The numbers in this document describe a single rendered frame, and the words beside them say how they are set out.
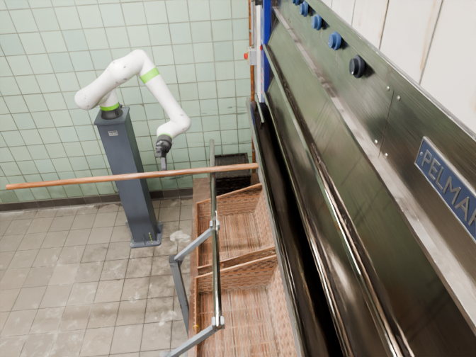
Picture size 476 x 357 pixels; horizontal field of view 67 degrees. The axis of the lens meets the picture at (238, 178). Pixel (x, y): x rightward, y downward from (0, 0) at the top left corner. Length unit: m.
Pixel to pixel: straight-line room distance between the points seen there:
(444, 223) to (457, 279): 0.08
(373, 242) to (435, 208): 0.21
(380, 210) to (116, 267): 2.64
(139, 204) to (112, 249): 0.55
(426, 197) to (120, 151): 2.28
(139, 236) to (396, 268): 2.69
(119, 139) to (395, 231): 2.15
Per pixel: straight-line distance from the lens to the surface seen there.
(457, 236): 0.58
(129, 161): 2.72
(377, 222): 0.79
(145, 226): 3.12
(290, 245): 1.23
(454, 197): 0.57
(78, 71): 3.14
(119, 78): 2.10
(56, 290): 3.24
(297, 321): 1.04
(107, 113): 2.57
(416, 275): 0.69
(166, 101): 2.22
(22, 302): 3.30
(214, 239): 1.58
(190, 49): 2.92
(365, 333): 0.95
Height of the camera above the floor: 2.33
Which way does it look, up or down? 38 degrees down
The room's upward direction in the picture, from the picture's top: 3 degrees counter-clockwise
